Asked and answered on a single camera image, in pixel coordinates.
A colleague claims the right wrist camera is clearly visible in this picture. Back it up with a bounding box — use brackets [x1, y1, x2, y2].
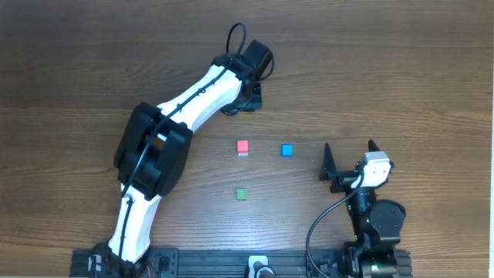
[355, 151, 391, 189]

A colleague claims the mounting rail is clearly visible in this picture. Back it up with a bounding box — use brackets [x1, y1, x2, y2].
[69, 248, 413, 278]

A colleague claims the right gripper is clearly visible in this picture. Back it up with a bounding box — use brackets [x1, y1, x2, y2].
[319, 139, 395, 194]

